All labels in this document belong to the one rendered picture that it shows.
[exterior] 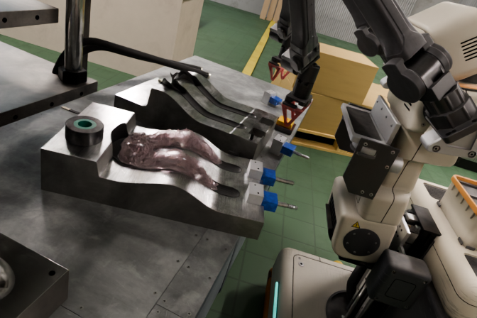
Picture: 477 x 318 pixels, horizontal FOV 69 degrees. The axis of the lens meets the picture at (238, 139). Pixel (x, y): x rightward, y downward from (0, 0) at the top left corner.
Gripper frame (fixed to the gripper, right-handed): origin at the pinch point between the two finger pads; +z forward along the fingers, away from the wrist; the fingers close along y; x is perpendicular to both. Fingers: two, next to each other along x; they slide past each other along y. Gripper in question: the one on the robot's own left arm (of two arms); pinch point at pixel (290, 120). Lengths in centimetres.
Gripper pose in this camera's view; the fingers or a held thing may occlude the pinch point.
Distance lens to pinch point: 117.3
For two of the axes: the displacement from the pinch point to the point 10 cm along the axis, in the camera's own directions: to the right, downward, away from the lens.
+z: -2.5, 8.5, 4.7
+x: 8.7, 4.1, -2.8
